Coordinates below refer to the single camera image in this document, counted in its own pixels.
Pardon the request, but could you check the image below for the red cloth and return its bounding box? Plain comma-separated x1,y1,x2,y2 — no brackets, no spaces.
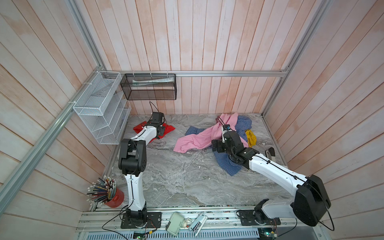
132,121,175,144

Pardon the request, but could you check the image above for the pink cloth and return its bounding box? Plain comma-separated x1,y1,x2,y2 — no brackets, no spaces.
173,113,239,153

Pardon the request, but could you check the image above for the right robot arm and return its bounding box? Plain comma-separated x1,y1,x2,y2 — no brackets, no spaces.
212,129,331,227

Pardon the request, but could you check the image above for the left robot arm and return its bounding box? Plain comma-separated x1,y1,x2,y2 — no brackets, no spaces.
118,112,166,227

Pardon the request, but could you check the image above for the yellow cloth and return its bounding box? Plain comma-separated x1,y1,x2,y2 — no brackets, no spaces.
245,130,258,148

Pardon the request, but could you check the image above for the blue checkered cloth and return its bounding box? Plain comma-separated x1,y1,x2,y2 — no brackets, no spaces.
184,115,253,177

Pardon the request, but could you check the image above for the small black white object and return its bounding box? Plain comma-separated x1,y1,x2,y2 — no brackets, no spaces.
265,147,276,162

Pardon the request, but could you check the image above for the red pencil cup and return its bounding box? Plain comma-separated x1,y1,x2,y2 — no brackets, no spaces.
86,176,119,205

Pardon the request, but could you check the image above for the white labelled device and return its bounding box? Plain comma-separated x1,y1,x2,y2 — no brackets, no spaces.
189,213,208,237

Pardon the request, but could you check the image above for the white electrical box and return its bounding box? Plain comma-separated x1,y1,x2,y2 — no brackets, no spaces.
166,212,186,237

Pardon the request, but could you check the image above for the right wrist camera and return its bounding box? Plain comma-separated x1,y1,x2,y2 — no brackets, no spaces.
222,125,232,143

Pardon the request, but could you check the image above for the black mesh wall basket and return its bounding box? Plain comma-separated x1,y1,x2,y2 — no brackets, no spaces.
120,73,178,101

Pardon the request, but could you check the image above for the white wire wall shelf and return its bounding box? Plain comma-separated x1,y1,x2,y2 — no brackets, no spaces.
74,71,132,145

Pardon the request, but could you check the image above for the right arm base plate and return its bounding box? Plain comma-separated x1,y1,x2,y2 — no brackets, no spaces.
236,210,281,226

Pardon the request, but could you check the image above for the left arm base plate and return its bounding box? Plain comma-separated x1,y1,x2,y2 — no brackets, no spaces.
121,210,162,229

